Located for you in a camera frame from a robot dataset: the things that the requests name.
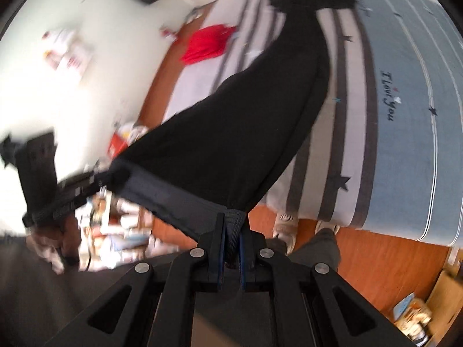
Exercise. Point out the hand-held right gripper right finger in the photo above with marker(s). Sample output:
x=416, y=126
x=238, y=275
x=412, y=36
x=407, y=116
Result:
x=243, y=256

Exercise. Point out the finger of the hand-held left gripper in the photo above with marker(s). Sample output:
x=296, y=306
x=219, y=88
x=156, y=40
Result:
x=94, y=184

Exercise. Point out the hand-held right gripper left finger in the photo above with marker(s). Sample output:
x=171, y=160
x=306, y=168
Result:
x=217, y=245

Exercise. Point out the black pants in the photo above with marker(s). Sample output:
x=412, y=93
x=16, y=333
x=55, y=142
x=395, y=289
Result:
x=235, y=115

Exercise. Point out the folded red clothes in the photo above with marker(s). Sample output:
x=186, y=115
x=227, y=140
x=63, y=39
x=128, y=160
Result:
x=206, y=45

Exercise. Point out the person's left hand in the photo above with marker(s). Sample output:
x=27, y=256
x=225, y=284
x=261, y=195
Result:
x=50, y=240

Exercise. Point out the red bag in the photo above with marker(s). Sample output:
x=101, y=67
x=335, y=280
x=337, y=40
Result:
x=117, y=146

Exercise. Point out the clutter of boxes and papers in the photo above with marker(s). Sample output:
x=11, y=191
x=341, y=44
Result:
x=123, y=224

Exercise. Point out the person's grey trousers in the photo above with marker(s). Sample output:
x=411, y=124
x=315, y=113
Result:
x=318, y=253

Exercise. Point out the large white printed tote bag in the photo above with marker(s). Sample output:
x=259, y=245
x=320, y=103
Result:
x=74, y=59

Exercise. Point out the small white plastic bag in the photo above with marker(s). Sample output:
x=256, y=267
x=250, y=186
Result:
x=59, y=38

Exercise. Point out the stack of printed packets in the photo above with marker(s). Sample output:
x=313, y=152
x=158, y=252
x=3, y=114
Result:
x=412, y=314

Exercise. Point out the bed with striped star sheet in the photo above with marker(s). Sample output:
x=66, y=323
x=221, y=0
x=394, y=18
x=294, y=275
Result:
x=398, y=151

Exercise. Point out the grey sneaker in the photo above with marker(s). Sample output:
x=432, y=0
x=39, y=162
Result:
x=194, y=14

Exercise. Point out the cardboard box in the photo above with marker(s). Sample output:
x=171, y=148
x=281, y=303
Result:
x=446, y=296

